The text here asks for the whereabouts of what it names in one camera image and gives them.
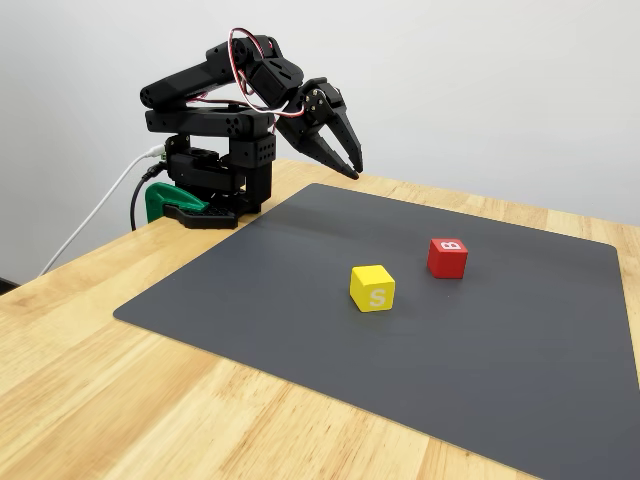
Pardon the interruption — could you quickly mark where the black power cable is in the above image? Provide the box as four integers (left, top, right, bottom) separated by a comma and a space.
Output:
129, 162, 166, 232

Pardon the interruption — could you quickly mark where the green table clamp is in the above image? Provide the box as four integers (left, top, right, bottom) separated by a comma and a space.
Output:
144, 182, 210, 221

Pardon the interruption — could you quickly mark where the red white black servo wire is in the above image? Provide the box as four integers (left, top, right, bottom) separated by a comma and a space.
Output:
185, 91, 224, 107
227, 27, 307, 119

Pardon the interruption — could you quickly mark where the red cube with letter B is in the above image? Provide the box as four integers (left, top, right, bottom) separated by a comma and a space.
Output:
426, 237, 470, 280

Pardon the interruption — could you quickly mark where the white power cable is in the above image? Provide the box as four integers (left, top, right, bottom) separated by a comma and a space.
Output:
38, 143, 167, 276

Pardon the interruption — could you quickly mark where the dark grey rubber mat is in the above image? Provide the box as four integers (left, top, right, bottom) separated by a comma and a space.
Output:
112, 182, 640, 480

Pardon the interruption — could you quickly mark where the black robot arm with base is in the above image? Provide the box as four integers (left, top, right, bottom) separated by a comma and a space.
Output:
139, 33, 306, 231

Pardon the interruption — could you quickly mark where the yellow cube with letter S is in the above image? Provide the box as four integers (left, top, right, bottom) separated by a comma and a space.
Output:
348, 264, 397, 314

